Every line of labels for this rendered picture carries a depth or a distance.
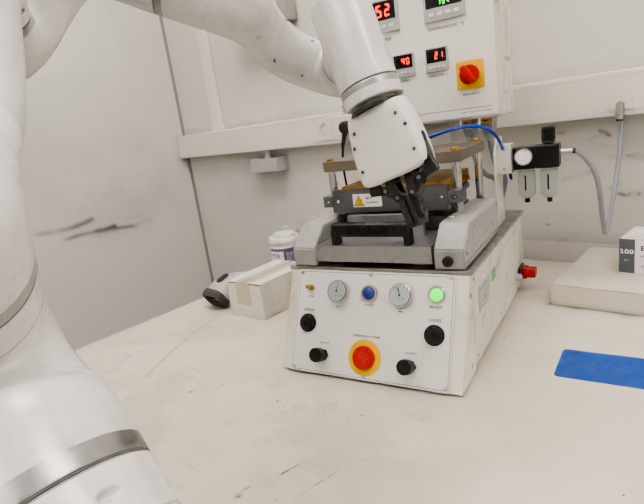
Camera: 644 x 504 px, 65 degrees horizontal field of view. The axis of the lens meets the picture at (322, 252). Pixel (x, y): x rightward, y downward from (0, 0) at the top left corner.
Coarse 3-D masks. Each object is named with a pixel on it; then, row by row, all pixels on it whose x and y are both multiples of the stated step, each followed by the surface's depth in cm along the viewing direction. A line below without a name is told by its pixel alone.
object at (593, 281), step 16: (592, 256) 121; (608, 256) 119; (576, 272) 112; (592, 272) 110; (608, 272) 109; (624, 272) 108; (560, 288) 106; (576, 288) 104; (592, 288) 102; (608, 288) 101; (624, 288) 100; (640, 288) 99; (560, 304) 107; (576, 304) 105; (592, 304) 102; (608, 304) 100; (624, 304) 98; (640, 304) 97
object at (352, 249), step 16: (352, 240) 94; (368, 240) 92; (384, 240) 91; (400, 240) 89; (416, 240) 88; (432, 240) 86; (320, 256) 94; (336, 256) 92; (352, 256) 90; (368, 256) 89; (384, 256) 87; (400, 256) 86; (416, 256) 84; (432, 256) 83
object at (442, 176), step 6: (462, 168) 103; (438, 174) 99; (444, 174) 98; (450, 174) 97; (462, 174) 100; (468, 174) 104; (360, 180) 107; (402, 180) 98; (432, 180) 92; (438, 180) 91; (444, 180) 91; (450, 180) 93; (462, 180) 100; (348, 186) 100; (354, 186) 99; (360, 186) 98; (384, 186) 96; (450, 186) 93; (462, 186) 100; (468, 186) 104
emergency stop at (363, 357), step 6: (360, 348) 87; (366, 348) 86; (354, 354) 87; (360, 354) 87; (366, 354) 86; (372, 354) 86; (354, 360) 87; (360, 360) 86; (366, 360) 86; (372, 360) 86; (360, 366) 86; (366, 366) 86
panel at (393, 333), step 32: (320, 288) 94; (352, 288) 90; (384, 288) 87; (416, 288) 84; (448, 288) 82; (320, 320) 93; (352, 320) 89; (384, 320) 86; (416, 320) 83; (448, 320) 81; (352, 352) 88; (384, 352) 85; (416, 352) 83; (448, 352) 80; (416, 384) 82; (448, 384) 79
